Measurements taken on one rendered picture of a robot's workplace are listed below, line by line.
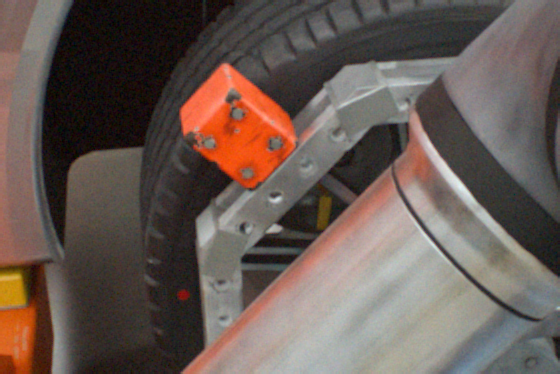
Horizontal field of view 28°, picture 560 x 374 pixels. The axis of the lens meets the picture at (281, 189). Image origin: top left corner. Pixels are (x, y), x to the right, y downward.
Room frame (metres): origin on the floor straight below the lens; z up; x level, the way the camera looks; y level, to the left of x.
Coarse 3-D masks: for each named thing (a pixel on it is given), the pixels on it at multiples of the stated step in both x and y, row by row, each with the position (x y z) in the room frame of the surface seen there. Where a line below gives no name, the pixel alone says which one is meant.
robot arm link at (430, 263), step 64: (512, 64) 0.32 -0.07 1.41; (448, 128) 0.33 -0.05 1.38; (512, 128) 0.31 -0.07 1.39; (384, 192) 0.34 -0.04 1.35; (448, 192) 0.31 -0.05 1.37; (512, 192) 0.30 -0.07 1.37; (320, 256) 0.34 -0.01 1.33; (384, 256) 0.32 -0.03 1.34; (448, 256) 0.31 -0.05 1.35; (512, 256) 0.30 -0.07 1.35; (256, 320) 0.34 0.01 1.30; (320, 320) 0.32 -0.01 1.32; (384, 320) 0.31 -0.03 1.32; (448, 320) 0.31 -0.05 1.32; (512, 320) 0.31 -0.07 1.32
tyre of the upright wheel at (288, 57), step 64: (256, 0) 1.23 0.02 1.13; (320, 0) 1.14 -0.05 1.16; (384, 0) 1.09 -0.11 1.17; (448, 0) 1.09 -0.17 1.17; (512, 0) 1.10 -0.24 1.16; (192, 64) 1.21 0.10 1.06; (256, 64) 1.07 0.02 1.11; (320, 64) 1.07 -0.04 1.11; (192, 192) 1.05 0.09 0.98; (192, 256) 1.05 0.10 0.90; (192, 320) 1.05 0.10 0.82
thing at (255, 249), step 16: (400, 128) 1.10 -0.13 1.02; (400, 144) 1.10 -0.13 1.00; (336, 176) 1.10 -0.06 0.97; (336, 192) 1.09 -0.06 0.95; (352, 192) 1.09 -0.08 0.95; (272, 240) 1.10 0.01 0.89; (288, 240) 1.10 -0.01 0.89; (304, 240) 1.10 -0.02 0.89; (256, 256) 1.09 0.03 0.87; (272, 256) 1.10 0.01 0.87; (288, 256) 1.10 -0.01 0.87
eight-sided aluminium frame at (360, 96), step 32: (384, 64) 1.05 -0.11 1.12; (416, 64) 1.04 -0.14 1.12; (448, 64) 1.04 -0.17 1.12; (320, 96) 1.03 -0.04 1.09; (352, 96) 0.99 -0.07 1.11; (384, 96) 0.99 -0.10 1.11; (416, 96) 1.00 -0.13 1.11; (320, 128) 0.98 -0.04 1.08; (352, 128) 0.98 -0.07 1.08; (288, 160) 0.98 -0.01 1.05; (320, 160) 0.98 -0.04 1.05; (224, 192) 1.03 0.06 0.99; (256, 192) 0.98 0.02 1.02; (288, 192) 0.98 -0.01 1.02; (224, 224) 0.97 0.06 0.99; (256, 224) 0.98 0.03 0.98; (224, 256) 0.97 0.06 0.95; (224, 288) 0.97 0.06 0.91; (224, 320) 0.98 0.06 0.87
